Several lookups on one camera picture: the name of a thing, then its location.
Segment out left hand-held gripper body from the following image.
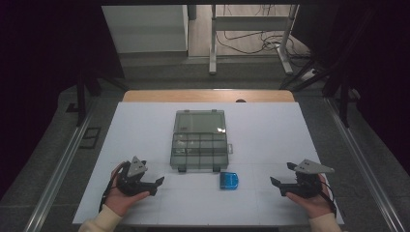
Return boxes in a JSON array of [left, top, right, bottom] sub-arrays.
[[115, 156, 159, 197]]

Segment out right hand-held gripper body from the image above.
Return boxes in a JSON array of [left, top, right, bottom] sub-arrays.
[[278, 159, 336, 199]]

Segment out person's right hand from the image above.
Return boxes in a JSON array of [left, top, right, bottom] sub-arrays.
[[284, 173, 334, 219]]

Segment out person's left hand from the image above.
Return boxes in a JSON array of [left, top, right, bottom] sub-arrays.
[[104, 161, 151, 218]]

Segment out white table cover board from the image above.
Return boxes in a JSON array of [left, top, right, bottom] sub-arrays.
[[72, 101, 344, 227]]

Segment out small blue plastic case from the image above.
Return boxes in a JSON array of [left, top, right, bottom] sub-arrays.
[[219, 171, 240, 190]]

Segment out clear grey compartment box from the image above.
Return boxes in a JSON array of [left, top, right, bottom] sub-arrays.
[[169, 108, 234, 174]]

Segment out black metal stand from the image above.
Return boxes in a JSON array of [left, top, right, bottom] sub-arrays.
[[65, 69, 131, 128], [278, 59, 353, 129]]

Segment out wooden table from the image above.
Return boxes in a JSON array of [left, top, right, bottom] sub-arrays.
[[122, 89, 296, 103]]

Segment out white power strip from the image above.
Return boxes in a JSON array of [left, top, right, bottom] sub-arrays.
[[300, 68, 319, 82]]

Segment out dark curtain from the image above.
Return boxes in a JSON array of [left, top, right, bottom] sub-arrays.
[[0, 0, 126, 201], [291, 0, 410, 177]]

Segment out white cabinet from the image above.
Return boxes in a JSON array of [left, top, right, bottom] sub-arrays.
[[101, 4, 190, 54]]

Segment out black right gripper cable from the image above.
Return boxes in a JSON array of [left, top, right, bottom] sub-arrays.
[[320, 180, 338, 218]]

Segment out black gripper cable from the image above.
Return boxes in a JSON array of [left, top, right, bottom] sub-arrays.
[[99, 162, 128, 214], [320, 180, 338, 218]]

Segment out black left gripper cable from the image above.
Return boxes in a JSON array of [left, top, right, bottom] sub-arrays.
[[99, 162, 128, 214]]

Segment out black rectangular floor frame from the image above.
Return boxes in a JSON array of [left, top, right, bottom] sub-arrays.
[[78, 127, 103, 150]]

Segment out aluminium floor rail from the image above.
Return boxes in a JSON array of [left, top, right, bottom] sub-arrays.
[[324, 96, 408, 232], [23, 102, 100, 232]]

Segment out black floor cables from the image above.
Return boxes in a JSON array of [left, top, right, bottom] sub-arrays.
[[215, 4, 311, 61]]

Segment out white metal desk frame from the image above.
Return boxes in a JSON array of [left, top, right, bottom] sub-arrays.
[[208, 4, 300, 76]]

